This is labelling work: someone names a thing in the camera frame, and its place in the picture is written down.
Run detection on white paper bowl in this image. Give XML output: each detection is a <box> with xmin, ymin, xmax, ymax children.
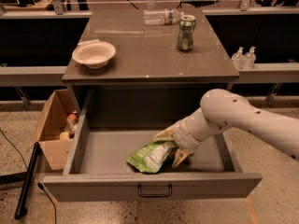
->
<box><xmin>72</xmin><ymin>41</ymin><xmax>116</xmax><ymax>69</ymax></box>

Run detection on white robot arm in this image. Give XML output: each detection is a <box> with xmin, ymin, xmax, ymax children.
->
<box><xmin>153</xmin><ymin>89</ymin><xmax>299</xmax><ymax>167</ymax></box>

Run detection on grey open top drawer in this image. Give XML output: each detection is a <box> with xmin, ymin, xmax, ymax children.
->
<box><xmin>44</xmin><ymin>87</ymin><xmax>262</xmax><ymax>202</ymax></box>

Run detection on green soda can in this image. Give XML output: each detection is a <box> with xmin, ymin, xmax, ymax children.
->
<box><xmin>177</xmin><ymin>15</ymin><xmax>196</xmax><ymax>51</ymax></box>

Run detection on items inside cardboard box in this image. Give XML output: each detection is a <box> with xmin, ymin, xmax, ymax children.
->
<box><xmin>59</xmin><ymin>113</ymin><xmax>78</xmax><ymax>140</ymax></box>

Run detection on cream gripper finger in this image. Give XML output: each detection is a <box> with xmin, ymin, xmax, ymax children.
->
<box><xmin>172</xmin><ymin>148</ymin><xmax>192</xmax><ymax>168</ymax></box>
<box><xmin>152</xmin><ymin>126</ymin><xmax>174</xmax><ymax>141</ymax></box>

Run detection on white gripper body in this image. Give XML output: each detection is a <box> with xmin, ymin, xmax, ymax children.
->
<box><xmin>172</xmin><ymin>109</ymin><xmax>219</xmax><ymax>152</ymax></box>

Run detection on left clear sanitizer bottle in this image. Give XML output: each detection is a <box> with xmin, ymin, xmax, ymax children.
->
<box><xmin>231</xmin><ymin>47</ymin><xmax>243</xmax><ymax>70</ymax></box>

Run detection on green rice chip bag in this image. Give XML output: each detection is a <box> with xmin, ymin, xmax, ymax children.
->
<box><xmin>127</xmin><ymin>141</ymin><xmax>178</xmax><ymax>174</ymax></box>

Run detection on grey cabinet counter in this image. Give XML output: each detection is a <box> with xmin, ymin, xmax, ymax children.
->
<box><xmin>61</xmin><ymin>8</ymin><xmax>240</xmax><ymax>115</ymax></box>

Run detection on brown cardboard box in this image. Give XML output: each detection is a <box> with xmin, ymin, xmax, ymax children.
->
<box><xmin>29</xmin><ymin>90</ymin><xmax>75</xmax><ymax>170</ymax></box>

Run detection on black drawer handle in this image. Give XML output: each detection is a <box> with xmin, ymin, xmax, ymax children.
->
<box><xmin>137</xmin><ymin>185</ymin><xmax>173</xmax><ymax>198</ymax></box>

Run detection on clear sanitizer bottle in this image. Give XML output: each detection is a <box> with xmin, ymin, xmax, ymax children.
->
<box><xmin>231</xmin><ymin>47</ymin><xmax>243</xmax><ymax>70</ymax></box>
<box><xmin>241</xmin><ymin>47</ymin><xmax>256</xmax><ymax>69</ymax></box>

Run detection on black flat bar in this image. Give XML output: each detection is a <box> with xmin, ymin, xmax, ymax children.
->
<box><xmin>14</xmin><ymin>142</ymin><xmax>40</xmax><ymax>219</ymax></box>

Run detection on clear plastic water bottle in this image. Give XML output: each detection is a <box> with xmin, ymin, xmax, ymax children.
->
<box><xmin>143</xmin><ymin>8</ymin><xmax>183</xmax><ymax>26</ymax></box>

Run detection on right clear sanitizer bottle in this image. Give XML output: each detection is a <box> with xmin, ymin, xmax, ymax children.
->
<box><xmin>241</xmin><ymin>47</ymin><xmax>256</xmax><ymax>69</ymax></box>

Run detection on black floor cable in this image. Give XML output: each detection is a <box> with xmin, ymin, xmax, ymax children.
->
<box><xmin>0</xmin><ymin>127</ymin><xmax>58</xmax><ymax>224</ymax></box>

